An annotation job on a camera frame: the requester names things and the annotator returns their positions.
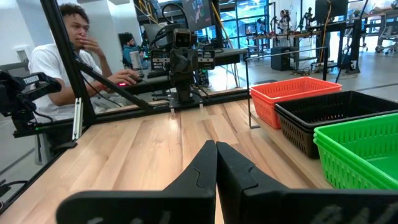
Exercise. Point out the dark monitor on stand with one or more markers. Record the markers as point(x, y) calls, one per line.
point(331, 9)

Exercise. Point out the person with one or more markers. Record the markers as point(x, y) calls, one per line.
point(284, 21)
point(49, 62)
point(127, 51)

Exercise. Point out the large dark monitor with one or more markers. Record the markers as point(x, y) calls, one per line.
point(199, 14)

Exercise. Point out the silver metal bracket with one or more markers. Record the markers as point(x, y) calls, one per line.
point(77, 118)

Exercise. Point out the grey monitor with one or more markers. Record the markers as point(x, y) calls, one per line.
point(152, 31)

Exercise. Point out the black office desk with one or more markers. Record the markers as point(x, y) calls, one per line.
point(230, 56)

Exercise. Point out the black diagonal frame brace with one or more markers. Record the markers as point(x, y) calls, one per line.
point(118, 88)

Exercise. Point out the orange plastic slotted basket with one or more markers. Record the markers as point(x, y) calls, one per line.
point(264, 113)
point(295, 87)

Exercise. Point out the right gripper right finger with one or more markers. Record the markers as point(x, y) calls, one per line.
point(264, 205)

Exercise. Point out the black Trossen-labelled device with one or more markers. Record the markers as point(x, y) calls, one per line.
point(34, 82)

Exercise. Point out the silver drink tumbler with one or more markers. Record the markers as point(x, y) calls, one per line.
point(136, 62)

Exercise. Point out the black plastic slotted basket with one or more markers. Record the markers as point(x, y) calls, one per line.
point(298, 140)
point(335, 107)

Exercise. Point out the black aluminium frame post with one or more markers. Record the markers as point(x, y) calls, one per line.
point(66, 62)

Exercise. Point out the person's hand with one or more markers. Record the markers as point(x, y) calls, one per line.
point(127, 76)
point(88, 43)

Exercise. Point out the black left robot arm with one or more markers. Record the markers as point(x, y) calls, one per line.
point(183, 93)

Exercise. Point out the black table edge frame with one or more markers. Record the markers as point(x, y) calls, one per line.
point(124, 113)

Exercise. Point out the office chair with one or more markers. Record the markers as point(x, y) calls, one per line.
point(387, 31)

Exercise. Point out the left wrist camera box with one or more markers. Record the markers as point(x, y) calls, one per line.
point(182, 38)

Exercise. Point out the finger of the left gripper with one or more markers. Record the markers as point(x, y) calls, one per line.
point(176, 63)
point(191, 63)

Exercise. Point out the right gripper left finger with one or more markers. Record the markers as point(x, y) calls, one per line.
point(186, 202)

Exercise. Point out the black computer tower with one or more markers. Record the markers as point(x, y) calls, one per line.
point(283, 59)

